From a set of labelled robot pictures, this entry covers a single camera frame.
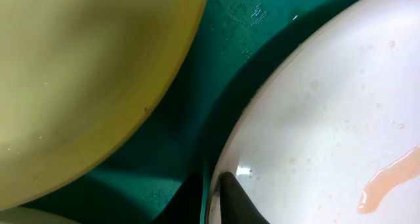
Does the sauce smear on pink plate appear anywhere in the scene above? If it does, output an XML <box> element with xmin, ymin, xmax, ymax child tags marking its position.
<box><xmin>357</xmin><ymin>146</ymin><xmax>419</xmax><ymax>214</ymax></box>

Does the white plate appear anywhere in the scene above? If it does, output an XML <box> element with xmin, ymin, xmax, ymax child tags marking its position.
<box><xmin>1</xmin><ymin>207</ymin><xmax>79</xmax><ymax>224</ymax></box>

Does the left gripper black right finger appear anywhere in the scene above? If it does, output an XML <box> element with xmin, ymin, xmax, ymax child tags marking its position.
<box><xmin>219</xmin><ymin>171</ymin><xmax>268</xmax><ymax>224</ymax></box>

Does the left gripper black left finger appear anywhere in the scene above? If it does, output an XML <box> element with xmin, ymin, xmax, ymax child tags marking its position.
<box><xmin>154</xmin><ymin>173</ymin><xmax>203</xmax><ymax>224</ymax></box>

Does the pale pink plate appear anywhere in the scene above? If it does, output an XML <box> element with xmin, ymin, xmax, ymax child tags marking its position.
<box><xmin>214</xmin><ymin>0</ymin><xmax>419</xmax><ymax>223</ymax></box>

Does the teal plastic tray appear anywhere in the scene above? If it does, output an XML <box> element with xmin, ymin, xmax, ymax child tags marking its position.
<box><xmin>27</xmin><ymin>0</ymin><xmax>358</xmax><ymax>223</ymax></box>

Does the yellow plate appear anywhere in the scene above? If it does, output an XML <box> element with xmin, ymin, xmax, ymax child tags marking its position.
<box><xmin>1</xmin><ymin>0</ymin><xmax>206</xmax><ymax>210</ymax></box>

